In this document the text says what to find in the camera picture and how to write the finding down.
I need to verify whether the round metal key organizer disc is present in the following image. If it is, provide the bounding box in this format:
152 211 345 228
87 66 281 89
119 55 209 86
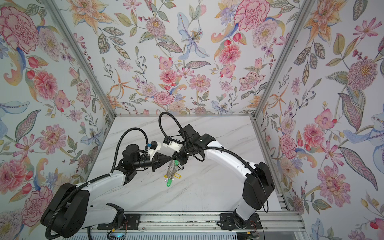
165 160 180 182

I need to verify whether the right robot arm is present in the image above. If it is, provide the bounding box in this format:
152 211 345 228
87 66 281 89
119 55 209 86
164 125 275 229

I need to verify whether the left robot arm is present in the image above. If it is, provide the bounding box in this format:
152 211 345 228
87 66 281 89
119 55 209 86
41 144 172 240

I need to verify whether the yellow key tag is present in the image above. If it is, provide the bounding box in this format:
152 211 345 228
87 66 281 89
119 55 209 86
173 173 182 179

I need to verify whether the green tag inside disc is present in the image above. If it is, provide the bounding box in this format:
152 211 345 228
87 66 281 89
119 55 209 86
167 178 173 187

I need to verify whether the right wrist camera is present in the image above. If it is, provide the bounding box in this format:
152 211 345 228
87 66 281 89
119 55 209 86
163 137 184 153

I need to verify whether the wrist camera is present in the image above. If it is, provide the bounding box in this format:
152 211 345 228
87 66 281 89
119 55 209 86
163 137 184 153
147 141 162 160

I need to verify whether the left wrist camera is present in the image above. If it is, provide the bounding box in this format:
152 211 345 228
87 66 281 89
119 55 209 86
147 141 162 160

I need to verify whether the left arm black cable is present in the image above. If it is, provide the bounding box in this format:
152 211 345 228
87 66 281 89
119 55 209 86
110 127 150 174

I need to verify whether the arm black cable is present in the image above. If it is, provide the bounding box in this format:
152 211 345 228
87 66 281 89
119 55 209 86
158 111 185 142
110 127 150 174

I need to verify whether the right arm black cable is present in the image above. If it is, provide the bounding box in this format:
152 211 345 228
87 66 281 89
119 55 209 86
158 111 185 142

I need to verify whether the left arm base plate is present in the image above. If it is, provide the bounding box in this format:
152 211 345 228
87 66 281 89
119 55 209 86
97 214 141 231

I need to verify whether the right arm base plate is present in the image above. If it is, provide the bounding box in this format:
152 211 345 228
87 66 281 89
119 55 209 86
217 213 263 231

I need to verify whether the aluminium mounting rail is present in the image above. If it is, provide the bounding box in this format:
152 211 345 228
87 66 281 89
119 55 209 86
47 211 307 233

